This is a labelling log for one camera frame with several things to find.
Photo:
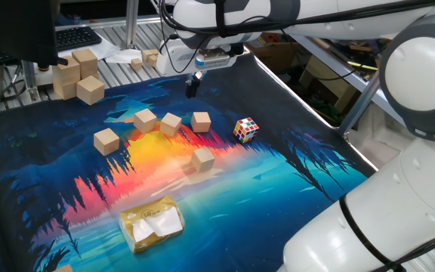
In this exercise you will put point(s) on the large wooden cube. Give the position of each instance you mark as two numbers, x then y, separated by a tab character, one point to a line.
85	62
65	72
90	90
65	90

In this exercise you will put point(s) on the aluminium frame rail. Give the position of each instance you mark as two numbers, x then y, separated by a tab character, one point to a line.
108	20

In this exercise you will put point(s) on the aluminium table leg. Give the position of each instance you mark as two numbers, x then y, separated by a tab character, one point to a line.
357	106

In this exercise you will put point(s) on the gold tissue pack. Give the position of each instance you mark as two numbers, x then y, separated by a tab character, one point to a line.
151	224

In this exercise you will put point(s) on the Rubik's cube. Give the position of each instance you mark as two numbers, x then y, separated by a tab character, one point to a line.
245	129

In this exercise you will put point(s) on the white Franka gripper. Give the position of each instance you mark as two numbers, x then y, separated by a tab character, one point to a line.
176	56

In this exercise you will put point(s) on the printed sunset landscape cloth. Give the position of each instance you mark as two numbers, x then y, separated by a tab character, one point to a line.
240	211

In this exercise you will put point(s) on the black keyboard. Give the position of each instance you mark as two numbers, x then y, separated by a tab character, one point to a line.
76	37

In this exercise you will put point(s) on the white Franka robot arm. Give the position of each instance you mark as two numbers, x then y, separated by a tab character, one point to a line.
391	211

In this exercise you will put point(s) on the white folded paper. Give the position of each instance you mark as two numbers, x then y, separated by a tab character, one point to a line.
125	56

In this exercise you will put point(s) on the aluminium table frame beam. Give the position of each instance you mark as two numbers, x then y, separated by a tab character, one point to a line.
334	64

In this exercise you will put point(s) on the white paper sheet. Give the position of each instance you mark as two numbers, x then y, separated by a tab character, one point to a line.
102	49

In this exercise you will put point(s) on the aluminium stand post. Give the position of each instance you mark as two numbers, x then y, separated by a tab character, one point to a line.
30	81

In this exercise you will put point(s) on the wooden block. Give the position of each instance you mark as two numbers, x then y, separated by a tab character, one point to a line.
63	269

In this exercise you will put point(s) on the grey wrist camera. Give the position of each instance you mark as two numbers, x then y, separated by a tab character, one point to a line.
213	60

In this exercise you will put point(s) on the small wooden cube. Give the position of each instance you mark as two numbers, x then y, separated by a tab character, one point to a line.
201	122
144	120
170	124
106	141
202	159

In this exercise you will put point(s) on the aluminium frame post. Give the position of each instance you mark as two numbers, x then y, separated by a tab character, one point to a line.
131	22

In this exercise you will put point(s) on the brown cardboard carton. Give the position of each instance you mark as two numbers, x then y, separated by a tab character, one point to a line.
274	56

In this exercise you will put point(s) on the black monitor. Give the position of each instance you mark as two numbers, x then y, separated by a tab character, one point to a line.
13	26

